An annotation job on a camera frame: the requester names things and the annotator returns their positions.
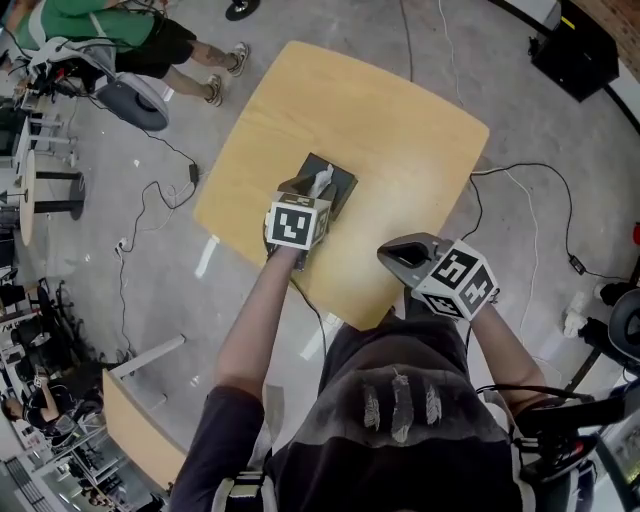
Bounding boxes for black office chair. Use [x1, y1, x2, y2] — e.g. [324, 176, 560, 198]
[34, 279, 84, 331]
[607, 287, 640, 374]

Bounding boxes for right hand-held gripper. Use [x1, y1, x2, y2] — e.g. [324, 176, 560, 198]
[377, 231, 501, 321]

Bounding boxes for white floor cable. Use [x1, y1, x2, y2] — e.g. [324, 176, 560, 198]
[438, 0, 466, 107]

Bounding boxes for person's right forearm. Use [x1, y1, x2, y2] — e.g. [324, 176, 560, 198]
[467, 299, 549, 416]

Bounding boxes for black tissue box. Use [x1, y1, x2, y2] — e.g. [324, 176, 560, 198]
[287, 152, 360, 220]

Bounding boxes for white desk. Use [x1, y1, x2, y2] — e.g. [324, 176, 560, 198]
[18, 149, 86, 247]
[12, 112, 80, 169]

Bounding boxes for black square box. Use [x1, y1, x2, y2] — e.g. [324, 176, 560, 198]
[529, 17, 621, 104]

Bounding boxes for wooden table white legs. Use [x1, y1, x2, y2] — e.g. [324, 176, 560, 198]
[102, 334, 189, 496]

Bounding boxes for person's left forearm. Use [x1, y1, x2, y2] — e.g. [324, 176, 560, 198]
[213, 247, 307, 401]

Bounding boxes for small white paper scrap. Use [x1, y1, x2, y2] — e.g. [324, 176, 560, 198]
[304, 163, 335, 198]

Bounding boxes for person's dark printed t-shirt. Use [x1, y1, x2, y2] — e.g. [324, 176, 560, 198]
[169, 314, 526, 512]

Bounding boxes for grey oval seat pad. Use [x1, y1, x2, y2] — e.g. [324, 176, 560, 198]
[96, 73, 171, 133]

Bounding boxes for black power adapter cable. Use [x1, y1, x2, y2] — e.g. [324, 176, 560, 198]
[467, 162, 640, 281]
[89, 94, 201, 236]

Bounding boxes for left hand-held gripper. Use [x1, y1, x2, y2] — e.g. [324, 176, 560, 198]
[262, 172, 342, 271]

